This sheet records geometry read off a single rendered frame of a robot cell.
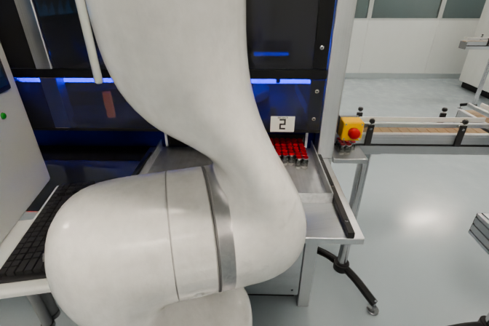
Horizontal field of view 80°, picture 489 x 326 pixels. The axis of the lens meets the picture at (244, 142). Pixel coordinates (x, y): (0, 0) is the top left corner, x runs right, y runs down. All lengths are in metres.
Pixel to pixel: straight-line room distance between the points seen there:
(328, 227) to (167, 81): 0.71
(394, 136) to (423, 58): 5.22
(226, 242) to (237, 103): 0.11
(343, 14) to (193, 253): 0.86
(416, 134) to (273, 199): 1.14
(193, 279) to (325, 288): 1.59
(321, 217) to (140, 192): 0.65
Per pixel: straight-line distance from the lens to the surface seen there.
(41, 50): 1.17
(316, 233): 0.81
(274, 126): 1.04
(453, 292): 2.08
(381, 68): 6.19
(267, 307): 1.71
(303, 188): 0.95
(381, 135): 1.28
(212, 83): 0.18
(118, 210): 0.25
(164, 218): 0.24
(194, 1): 0.17
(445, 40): 6.59
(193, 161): 1.08
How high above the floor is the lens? 1.43
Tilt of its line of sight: 27 degrees down
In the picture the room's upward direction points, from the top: straight up
